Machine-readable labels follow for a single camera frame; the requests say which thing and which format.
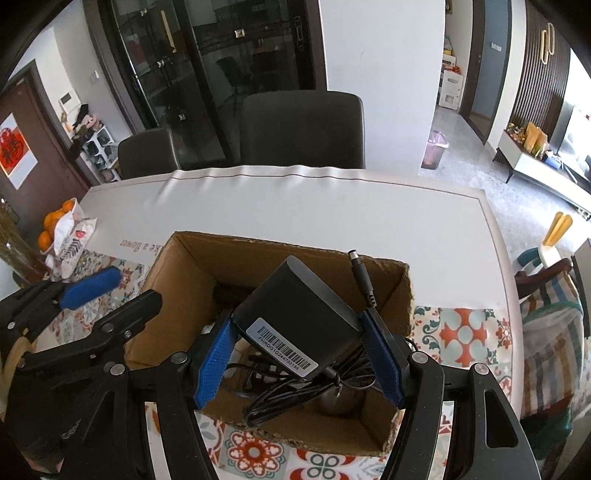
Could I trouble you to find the flat screen television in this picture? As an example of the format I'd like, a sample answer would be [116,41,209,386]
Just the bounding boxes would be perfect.
[556,99,591,185]

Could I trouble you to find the striped cloth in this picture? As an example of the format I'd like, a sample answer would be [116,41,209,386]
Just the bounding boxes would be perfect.
[517,261,585,417]

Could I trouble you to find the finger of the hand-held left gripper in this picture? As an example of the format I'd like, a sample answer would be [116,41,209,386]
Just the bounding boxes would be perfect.
[18,290,163,371]
[0,267,122,343]

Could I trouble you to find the white drawer cabinet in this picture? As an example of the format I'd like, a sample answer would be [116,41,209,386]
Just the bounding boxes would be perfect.
[438,69,465,112]

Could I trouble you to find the brown cardboard box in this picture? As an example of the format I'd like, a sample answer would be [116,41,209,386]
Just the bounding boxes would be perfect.
[124,231,414,457]

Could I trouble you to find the white shoe rack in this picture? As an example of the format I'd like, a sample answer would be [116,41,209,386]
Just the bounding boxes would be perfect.
[81,126,122,184]

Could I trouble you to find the black power adapter with cable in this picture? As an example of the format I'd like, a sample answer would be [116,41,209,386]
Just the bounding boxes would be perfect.
[222,249,386,428]

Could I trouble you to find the wooden chair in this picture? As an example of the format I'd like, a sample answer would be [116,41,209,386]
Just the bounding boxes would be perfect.
[513,258,574,297]

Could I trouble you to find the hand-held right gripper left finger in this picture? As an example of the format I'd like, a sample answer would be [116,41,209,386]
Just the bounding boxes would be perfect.
[60,308,238,480]

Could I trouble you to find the clutter on shoe rack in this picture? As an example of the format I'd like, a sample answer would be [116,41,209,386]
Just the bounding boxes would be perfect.
[69,105,105,140]

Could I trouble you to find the dark brown door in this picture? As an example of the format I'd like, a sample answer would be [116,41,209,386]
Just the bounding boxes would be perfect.
[0,60,91,219]

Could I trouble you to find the blue grey door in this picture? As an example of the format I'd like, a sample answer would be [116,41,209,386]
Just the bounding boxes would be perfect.
[462,0,511,136]

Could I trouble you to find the black glass sliding door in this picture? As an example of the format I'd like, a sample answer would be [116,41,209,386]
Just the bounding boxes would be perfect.
[85,0,324,168]

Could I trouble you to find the small dark dining chair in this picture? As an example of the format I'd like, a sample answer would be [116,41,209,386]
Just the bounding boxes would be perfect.
[117,128,181,182]

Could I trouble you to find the yellow paper bags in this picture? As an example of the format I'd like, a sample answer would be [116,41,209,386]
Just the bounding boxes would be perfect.
[522,122,550,158]

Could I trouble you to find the red paper door poster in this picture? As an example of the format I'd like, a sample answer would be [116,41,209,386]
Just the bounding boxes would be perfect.
[0,113,38,190]

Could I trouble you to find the white television cabinet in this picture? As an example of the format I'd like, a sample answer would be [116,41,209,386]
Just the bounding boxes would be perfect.
[493,129,591,219]

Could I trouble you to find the gold wall ornament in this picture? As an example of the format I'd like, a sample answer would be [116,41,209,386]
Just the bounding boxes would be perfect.
[540,22,557,66]

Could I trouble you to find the pile of oranges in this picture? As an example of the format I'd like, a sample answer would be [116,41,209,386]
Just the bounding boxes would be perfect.
[38,198,79,253]

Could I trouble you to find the large dark dining chair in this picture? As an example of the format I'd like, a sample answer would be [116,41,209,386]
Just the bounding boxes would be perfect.
[240,91,365,169]

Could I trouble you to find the pink trash bin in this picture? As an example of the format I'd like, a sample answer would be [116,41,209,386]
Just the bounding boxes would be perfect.
[421,130,450,169]

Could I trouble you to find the printed snack bag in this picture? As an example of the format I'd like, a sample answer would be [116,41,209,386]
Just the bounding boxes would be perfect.
[52,208,98,281]

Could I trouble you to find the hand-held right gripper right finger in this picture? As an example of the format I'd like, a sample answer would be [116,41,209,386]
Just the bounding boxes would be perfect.
[360,307,541,480]

